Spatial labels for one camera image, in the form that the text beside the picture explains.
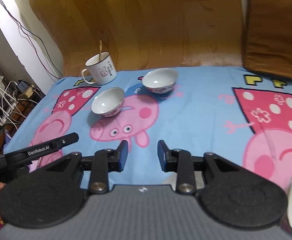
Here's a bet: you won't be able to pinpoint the black wall cables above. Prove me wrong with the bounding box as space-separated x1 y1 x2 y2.
0 0 61 81

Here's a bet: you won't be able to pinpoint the wooden stirring stick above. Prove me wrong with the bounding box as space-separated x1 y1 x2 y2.
98 40 103 62

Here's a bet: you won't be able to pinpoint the brown seat cushion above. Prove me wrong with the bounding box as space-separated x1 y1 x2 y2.
242 0 292 80

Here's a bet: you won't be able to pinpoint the blue cartoon pig tablecloth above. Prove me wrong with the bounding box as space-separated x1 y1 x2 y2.
4 67 292 188

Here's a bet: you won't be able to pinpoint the white enamel mug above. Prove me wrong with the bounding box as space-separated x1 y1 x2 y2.
81 52 117 85

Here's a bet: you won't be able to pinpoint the clutter of chargers and cables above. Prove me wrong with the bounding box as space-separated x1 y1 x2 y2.
0 75 45 135

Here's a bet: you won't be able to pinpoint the floral rice bowl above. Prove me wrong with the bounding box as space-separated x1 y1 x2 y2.
142 68 179 94
91 87 125 118

